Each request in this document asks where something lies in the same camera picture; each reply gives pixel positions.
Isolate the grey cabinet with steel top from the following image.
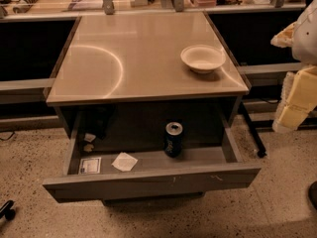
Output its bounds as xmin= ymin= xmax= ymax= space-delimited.
xmin=43 ymin=11 xmax=252 ymax=141

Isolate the flat paper booklet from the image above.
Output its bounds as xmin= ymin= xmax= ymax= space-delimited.
xmin=67 ymin=0 xmax=103 ymax=11

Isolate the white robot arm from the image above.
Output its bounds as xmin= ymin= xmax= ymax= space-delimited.
xmin=270 ymin=5 xmax=317 ymax=133

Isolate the black table leg with caster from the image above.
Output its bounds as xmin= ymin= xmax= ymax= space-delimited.
xmin=239 ymin=102 xmax=266 ymax=158

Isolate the white label sticker card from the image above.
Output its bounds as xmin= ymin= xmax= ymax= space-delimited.
xmin=78 ymin=158 xmax=101 ymax=175

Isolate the small tan paper scrap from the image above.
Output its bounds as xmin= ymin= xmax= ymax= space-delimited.
xmin=83 ymin=144 xmax=94 ymax=153

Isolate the dark blue pepsi can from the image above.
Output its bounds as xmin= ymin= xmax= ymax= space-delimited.
xmin=164 ymin=122 xmax=183 ymax=158

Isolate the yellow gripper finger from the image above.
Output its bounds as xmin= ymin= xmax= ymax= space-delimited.
xmin=270 ymin=23 xmax=295 ymax=48
xmin=272 ymin=65 xmax=317 ymax=133

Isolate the white ceramic bowl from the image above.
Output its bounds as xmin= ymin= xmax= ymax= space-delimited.
xmin=180 ymin=45 xmax=226 ymax=74

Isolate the grey open top drawer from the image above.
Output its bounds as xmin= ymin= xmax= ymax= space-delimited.
xmin=44 ymin=107 xmax=261 ymax=201

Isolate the white folded paper napkin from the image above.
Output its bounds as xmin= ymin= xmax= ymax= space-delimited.
xmin=112 ymin=152 xmax=138 ymax=172

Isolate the black chair caster wheel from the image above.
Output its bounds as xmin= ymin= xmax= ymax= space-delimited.
xmin=0 ymin=200 xmax=16 ymax=221

